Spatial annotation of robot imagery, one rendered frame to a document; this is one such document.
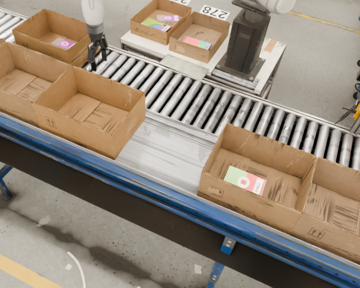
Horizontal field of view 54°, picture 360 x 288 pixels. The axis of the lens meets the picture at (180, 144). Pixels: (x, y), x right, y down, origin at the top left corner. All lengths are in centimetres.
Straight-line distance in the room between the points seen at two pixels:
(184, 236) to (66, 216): 104
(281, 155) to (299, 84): 212
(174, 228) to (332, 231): 69
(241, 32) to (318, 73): 183
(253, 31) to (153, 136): 88
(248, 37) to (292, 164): 87
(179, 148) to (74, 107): 56
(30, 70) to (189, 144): 93
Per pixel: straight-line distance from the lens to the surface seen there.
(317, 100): 351
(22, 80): 200
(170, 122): 169
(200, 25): 265
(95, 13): 188
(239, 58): 223
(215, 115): 196
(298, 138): 198
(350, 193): 165
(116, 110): 175
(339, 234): 139
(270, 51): 255
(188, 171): 153
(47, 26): 256
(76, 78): 181
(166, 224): 168
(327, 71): 392
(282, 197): 154
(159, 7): 280
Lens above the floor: 211
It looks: 50 degrees down
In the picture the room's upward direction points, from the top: 7 degrees clockwise
